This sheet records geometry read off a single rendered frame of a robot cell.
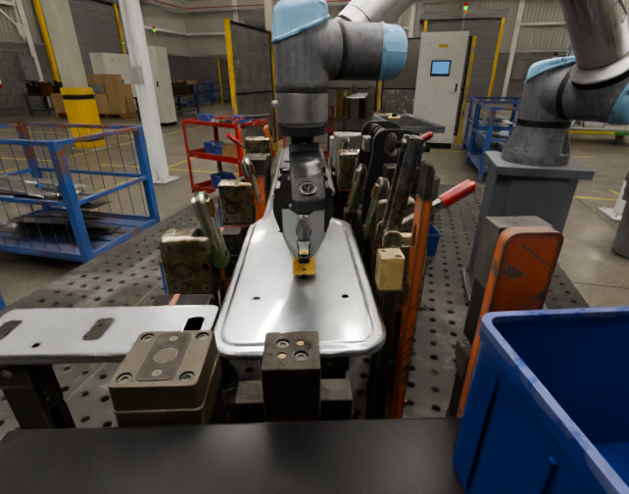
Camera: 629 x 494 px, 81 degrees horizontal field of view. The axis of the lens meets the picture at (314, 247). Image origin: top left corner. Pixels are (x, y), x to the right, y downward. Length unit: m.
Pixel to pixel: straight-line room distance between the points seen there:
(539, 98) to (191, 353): 0.91
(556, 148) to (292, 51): 0.71
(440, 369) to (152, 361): 0.67
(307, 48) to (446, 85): 7.27
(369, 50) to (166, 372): 0.47
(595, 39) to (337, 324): 0.69
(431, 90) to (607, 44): 6.91
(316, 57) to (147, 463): 0.48
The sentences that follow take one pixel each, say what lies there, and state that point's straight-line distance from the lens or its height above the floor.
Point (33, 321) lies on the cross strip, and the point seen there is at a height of 1.00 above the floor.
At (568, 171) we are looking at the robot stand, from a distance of 1.03.
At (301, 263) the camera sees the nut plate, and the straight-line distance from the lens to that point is 0.61.
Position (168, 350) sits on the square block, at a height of 1.06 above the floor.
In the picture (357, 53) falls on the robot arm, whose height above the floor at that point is 1.32.
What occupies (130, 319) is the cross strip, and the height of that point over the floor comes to 1.00.
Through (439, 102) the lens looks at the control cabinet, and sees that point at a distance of 7.78.
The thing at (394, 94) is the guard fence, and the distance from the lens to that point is 8.60.
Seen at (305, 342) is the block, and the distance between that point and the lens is 0.34.
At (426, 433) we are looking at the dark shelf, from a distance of 0.35.
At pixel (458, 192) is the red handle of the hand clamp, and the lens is 0.61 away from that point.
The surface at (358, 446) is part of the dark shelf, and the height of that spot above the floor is 1.03.
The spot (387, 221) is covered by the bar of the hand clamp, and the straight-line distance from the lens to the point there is 0.61.
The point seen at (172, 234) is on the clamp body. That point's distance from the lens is 0.68.
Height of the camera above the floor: 1.29
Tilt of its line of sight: 25 degrees down
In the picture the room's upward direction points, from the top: straight up
